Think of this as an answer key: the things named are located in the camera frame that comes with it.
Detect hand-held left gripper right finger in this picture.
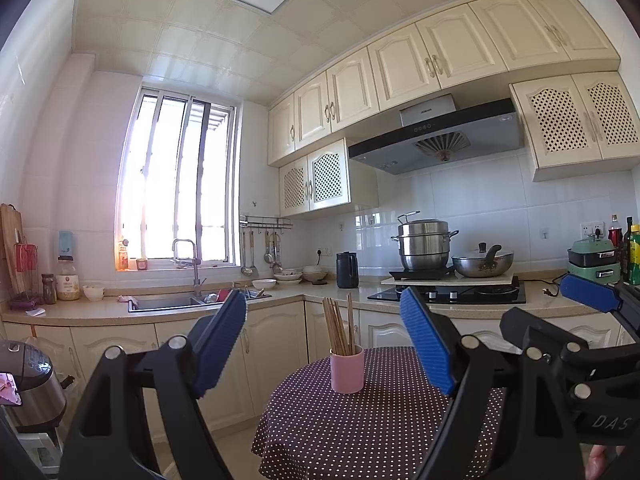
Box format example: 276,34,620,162
399,286,586,480

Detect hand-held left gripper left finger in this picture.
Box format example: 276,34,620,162
59,289,248,480

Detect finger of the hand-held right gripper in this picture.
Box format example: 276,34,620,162
500,305,602,404
559,274,640,347

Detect pink cup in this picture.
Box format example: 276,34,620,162
329,344,365,395

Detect bunch of wooden chopsticks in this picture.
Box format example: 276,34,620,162
322,292,357,357

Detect person's right hand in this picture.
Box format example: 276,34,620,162
587,444,621,480

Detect green electric cooker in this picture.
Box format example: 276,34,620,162
567,237,618,281

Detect black gas stove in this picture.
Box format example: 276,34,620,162
367,272,527,306

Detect green bottle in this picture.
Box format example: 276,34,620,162
629,225,640,286

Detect dark glass bottle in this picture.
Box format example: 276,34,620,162
622,216,635,281

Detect cream lower cabinets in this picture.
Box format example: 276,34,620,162
0,300,640,441

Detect cream cabinets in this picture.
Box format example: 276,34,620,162
267,0,621,166
0,300,640,441

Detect light wooden board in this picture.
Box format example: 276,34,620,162
381,271,521,288

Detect steel sink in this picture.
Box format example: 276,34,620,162
127,287,273,313

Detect steel faucet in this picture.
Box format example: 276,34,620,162
172,238,203,298

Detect steel steamer pot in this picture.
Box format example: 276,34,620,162
391,211,460,272

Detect beige countertop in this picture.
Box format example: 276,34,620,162
0,275,640,328

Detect black electric kettle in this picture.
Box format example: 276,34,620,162
335,251,359,289

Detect clear bottle with blue label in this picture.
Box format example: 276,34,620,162
56,231,81,302

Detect window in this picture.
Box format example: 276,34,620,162
115,85,241,272

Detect cream lattice door cabinet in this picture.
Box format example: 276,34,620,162
509,71,640,183
278,138,379,218

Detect silver rice cooker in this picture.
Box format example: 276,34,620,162
0,340,67,431

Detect grey range hood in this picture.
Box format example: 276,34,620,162
348,92,525,176

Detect red kitchen tool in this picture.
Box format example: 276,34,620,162
14,242,39,273

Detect wooden cutting board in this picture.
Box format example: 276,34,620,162
0,203,26,301

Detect cream upper cabinets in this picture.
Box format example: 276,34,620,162
267,0,621,166

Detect black cable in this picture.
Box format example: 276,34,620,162
542,275,571,297

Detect steel wok with black handle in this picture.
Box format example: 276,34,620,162
451,242,515,279

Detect steel utensil rail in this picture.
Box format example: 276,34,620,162
240,215,293,231

